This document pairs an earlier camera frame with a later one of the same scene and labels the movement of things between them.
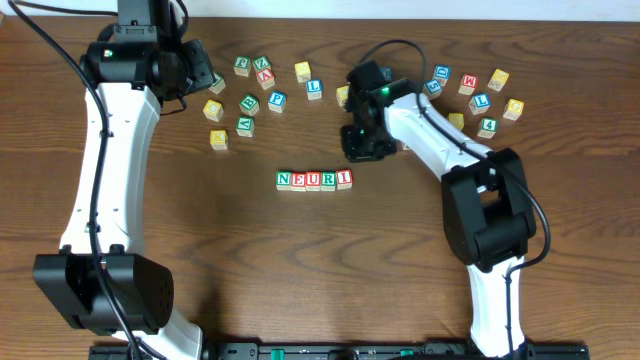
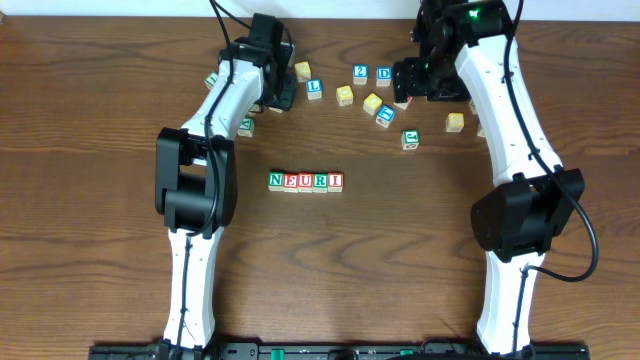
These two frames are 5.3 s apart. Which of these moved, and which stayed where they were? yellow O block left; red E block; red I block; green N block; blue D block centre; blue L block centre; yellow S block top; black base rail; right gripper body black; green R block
Moved: right gripper body black; red E block; green R block; green N block; red I block
Stayed: black base rail; yellow S block top; blue L block centre; blue D block centre; yellow O block left
